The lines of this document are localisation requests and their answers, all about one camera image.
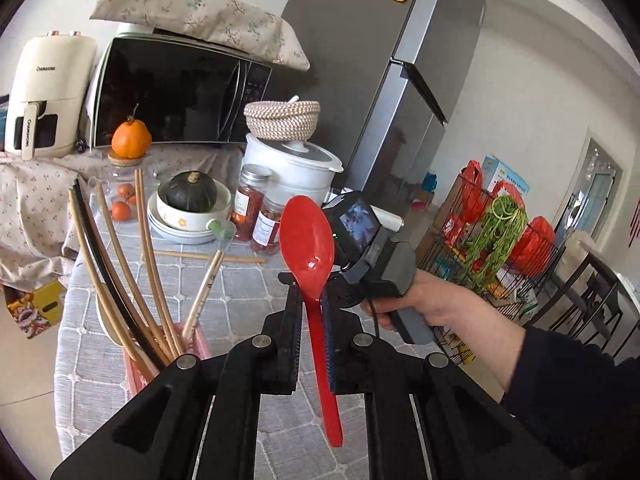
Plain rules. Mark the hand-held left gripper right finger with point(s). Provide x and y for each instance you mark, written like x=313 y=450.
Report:
x=328 y=340

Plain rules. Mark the red plastic spoon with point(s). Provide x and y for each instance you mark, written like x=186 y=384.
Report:
x=307 y=245

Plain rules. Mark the white floral tablecloth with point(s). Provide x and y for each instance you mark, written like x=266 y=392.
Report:
x=35 y=210

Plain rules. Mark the wooden spoon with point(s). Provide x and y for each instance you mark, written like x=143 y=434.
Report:
x=107 y=315

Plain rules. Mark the silver framed glass door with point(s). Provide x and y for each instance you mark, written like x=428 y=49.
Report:
x=595 y=185

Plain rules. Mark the dark side table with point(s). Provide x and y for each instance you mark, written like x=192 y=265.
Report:
x=590 y=285

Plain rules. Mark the silver lid spice jar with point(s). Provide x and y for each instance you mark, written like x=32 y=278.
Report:
x=246 y=205

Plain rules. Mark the small orange fruit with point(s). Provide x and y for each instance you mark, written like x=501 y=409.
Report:
x=120 y=211
x=133 y=200
x=125 y=191

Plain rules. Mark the black microwave oven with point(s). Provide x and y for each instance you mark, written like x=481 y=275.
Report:
x=165 y=90

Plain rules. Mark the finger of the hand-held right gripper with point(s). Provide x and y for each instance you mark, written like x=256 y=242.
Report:
x=350 y=295

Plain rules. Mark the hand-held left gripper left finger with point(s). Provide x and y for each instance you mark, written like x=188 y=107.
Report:
x=295 y=320

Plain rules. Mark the bunch of green beans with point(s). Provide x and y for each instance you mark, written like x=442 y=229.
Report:
x=497 y=240

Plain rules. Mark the blue and white box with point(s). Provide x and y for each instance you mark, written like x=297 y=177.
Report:
x=507 y=175

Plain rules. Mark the floral cover cloth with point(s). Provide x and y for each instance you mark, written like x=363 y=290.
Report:
x=200 y=15

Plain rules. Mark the red label spice jar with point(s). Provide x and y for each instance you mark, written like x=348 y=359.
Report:
x=267 y=227

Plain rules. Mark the cream air fryer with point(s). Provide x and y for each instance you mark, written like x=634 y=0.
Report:
x=50 y=85

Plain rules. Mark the white ceramic bowl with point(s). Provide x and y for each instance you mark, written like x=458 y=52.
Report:
x=190 y=220

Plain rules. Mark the green headed wooden utensil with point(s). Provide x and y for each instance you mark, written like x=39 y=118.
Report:
x=202 y=290

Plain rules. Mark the white electric cooking pot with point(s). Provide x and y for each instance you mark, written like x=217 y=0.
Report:
x=295 y=170

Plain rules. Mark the yellow printed cardboard box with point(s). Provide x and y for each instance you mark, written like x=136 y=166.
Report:
x=32 y=307

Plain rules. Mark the wooden chopsticks and utensils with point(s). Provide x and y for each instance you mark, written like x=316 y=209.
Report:
x=103 y=260

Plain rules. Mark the grey refrigerator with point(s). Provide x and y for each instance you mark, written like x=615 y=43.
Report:
x=400 y=110

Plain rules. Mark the person's right hand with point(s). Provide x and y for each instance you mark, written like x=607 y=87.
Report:
x=445 y=305

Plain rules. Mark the orange citrus fruit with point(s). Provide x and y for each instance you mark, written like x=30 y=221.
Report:
x=131 y=137

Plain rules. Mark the pink utensil holder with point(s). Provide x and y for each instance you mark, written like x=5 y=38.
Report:
x=197 y=345

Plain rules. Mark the person's right forearm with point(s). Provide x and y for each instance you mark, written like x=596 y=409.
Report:
x=575 y=400

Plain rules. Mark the dark green squash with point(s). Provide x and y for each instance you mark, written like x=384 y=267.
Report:
x=191 y=192

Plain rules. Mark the wooden chopstick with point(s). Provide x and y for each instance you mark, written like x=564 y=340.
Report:
x=245 y=259
x=150 y=260
x=175 y=256
x=89 y=260
x=120 y=260

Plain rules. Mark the clear glass jar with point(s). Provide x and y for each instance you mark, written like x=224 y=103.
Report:
x=120 y=175

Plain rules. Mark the grey quilted tablecloth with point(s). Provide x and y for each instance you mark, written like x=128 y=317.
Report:
x=240 y=300

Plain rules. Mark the red plastic bag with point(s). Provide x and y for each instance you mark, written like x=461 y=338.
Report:
x=467 y=195
x=537 y=240

